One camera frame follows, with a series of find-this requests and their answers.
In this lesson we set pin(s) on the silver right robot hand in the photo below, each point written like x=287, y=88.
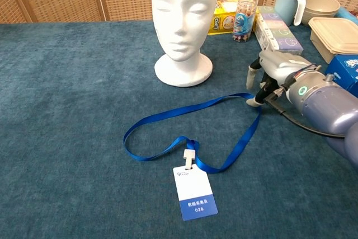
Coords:
x=279, y=64

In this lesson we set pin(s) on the pastel tissue multipack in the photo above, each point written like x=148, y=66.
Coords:
x=279, y=34

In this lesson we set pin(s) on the clear snack jar blue label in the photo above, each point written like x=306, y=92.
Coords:
x=244, y=20

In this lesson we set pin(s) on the beige lidded lunch box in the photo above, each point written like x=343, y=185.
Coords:
x=335, y=34

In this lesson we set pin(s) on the blue cookie box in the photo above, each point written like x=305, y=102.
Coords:
x=346, y=68

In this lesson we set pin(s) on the beige bowl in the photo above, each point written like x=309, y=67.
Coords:
x=321, y=6

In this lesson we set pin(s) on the yellow biscuit box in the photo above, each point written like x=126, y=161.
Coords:
x=221, y=22

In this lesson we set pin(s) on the blue plastic roll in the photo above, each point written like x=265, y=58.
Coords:
x=345, y=15

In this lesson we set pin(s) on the white foam mannequin head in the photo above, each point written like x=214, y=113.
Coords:
x=181, y=12

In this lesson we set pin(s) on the teal table cloth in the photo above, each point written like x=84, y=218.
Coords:
x=70, y=138

